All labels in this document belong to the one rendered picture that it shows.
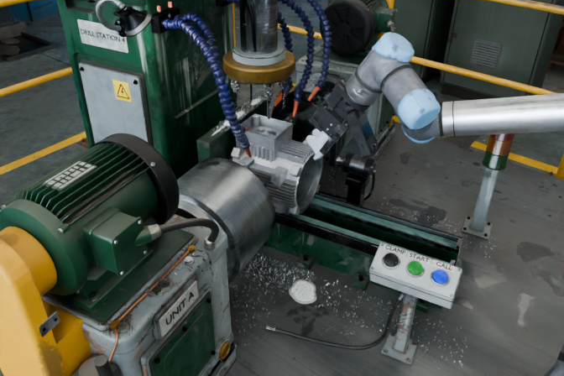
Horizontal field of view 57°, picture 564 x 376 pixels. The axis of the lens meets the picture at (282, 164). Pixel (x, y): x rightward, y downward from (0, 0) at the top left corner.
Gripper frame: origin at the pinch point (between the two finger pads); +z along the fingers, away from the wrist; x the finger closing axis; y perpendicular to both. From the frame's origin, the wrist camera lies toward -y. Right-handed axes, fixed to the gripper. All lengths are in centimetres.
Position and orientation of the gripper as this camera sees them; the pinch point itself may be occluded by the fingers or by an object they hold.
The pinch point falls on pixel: (320, 157)
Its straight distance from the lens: 126.3
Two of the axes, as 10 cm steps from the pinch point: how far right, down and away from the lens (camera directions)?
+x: -4.6, 4.6, -7.6
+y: -7.6, -6.5, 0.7
